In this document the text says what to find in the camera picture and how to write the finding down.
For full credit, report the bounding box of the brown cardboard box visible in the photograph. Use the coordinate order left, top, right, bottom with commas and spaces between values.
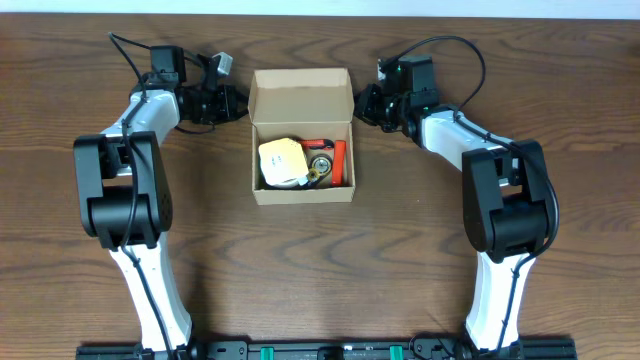
248, 68, 356, 205

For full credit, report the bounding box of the yellow correction tape dispenser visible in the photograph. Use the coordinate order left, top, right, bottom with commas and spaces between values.
300, 154, 333, 189

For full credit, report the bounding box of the white masking tape roll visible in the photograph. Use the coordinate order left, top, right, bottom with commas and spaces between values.
262, 176, 308, 190

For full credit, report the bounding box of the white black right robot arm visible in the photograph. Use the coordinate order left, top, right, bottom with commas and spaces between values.
354, 55, 559, 359

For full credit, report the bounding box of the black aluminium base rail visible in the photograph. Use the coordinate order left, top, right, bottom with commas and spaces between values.
74, 333, 579, 360

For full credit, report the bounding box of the red utility knife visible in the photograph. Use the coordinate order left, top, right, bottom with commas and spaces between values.
298, 139, 334, 150

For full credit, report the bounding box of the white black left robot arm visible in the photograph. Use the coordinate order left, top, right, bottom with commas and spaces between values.
73, 46, 246, 359

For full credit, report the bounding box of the red stapler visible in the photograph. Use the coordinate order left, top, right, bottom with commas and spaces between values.
331, 140, 346, 187

